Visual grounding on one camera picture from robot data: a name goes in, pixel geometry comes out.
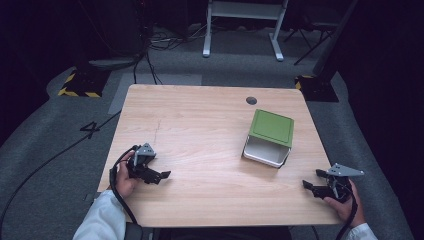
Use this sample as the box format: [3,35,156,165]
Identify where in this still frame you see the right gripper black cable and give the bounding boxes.
[334,185,360,240]

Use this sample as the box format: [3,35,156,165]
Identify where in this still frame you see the grey slanted stand pole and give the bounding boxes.
[312,0,360,78]

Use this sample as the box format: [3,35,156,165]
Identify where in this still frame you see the white box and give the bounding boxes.
[242,134,292,169]

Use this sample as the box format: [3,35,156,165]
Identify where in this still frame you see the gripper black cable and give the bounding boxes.
[109,144,142,226]
[334,185,360,240]

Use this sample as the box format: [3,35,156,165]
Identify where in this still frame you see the long black floor cable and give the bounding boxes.
[0,110,122,231]

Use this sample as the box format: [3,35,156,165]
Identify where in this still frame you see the person's right hand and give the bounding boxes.
[322,179,367,230]

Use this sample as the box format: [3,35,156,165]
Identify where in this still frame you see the green box lid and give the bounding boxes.
[247,108,295,149]

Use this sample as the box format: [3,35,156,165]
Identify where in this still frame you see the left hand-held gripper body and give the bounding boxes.
[127,142,162,185]

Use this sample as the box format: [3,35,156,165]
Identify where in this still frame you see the yellow black striped stand base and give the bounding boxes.
[57,66,112,99]
[294,74,340,103]

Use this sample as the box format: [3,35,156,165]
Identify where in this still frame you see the tangle of black cables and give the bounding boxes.
[133,23,214,86]

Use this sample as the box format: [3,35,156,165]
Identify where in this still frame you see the person's left hand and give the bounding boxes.
[114,150,141,200]

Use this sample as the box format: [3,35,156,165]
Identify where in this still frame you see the white desk frame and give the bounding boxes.
[202,0,290,63]

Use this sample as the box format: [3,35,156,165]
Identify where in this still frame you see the black tripod legs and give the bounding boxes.
[283,21,338,67]

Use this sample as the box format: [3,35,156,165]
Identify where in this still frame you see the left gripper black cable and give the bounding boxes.
[109,144,142,226]

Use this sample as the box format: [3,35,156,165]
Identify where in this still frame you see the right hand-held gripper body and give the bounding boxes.
[319,162,365,204]

